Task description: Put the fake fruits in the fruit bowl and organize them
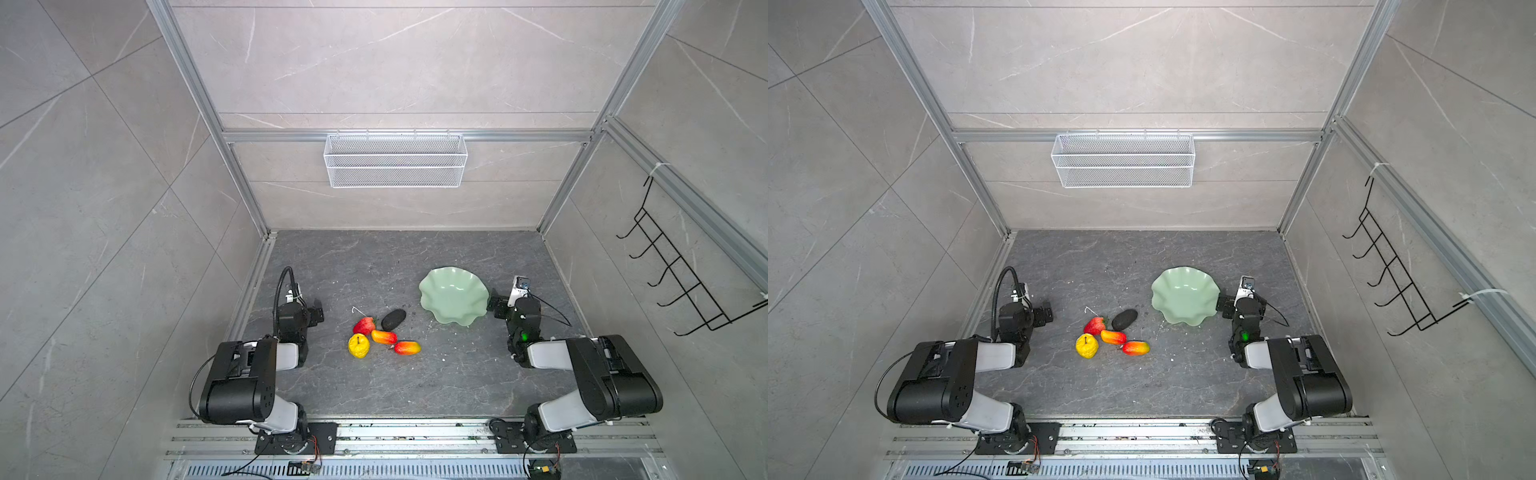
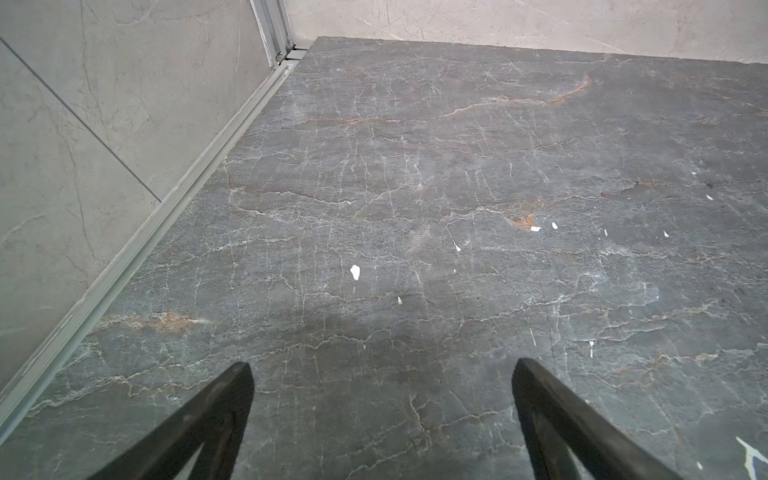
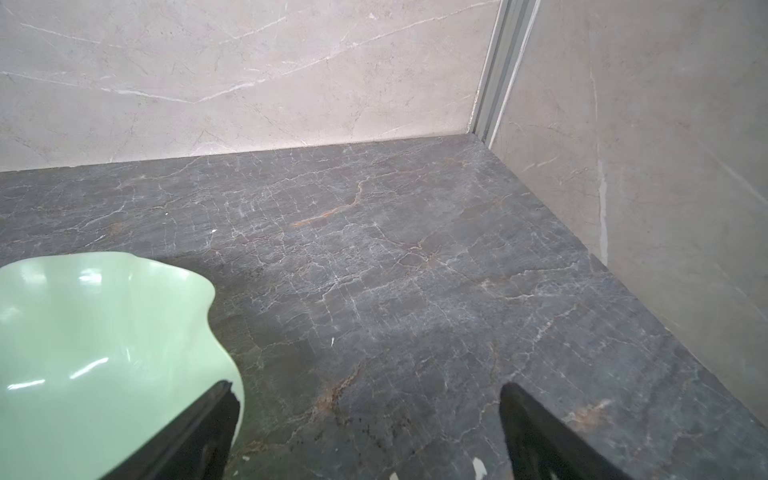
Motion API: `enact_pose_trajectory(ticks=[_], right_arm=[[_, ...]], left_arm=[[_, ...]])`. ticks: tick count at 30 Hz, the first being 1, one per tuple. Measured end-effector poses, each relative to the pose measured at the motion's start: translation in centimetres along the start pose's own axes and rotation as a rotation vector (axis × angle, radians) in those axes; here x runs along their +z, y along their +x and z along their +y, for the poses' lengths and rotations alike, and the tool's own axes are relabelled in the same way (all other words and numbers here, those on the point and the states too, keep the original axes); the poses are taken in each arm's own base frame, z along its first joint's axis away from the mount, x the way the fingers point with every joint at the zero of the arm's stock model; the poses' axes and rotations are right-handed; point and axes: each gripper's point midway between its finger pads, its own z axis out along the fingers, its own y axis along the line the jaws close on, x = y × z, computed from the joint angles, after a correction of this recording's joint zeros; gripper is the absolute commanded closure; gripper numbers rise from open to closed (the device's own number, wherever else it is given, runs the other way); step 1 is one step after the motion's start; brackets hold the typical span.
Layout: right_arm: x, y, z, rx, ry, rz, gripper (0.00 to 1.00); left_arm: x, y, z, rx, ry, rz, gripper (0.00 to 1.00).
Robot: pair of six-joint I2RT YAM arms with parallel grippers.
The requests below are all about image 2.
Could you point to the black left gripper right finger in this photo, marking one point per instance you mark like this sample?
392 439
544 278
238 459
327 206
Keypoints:
559 427

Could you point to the aluminium frame rail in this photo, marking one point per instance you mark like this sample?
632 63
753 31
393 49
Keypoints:
113 114

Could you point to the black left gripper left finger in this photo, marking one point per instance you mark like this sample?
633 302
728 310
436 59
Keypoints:
209 428

